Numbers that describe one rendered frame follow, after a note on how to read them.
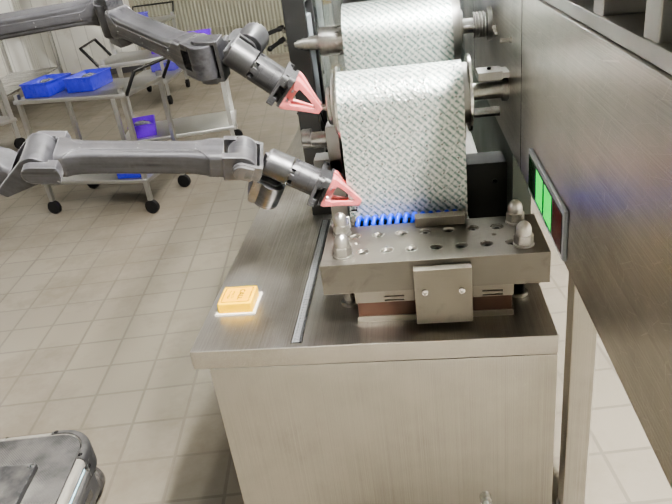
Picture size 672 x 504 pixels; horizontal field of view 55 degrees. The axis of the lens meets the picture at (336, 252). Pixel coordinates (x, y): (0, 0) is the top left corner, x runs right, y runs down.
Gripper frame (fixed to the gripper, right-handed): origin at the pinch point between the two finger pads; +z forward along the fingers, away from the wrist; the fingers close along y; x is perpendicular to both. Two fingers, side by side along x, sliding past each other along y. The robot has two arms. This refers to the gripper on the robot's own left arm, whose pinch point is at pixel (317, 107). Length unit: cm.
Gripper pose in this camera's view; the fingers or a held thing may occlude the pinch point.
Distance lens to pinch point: 129.3
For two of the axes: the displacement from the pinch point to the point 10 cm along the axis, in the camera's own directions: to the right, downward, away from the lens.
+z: 8.3, 5.0, 2.4
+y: -0.5, 5.0, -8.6
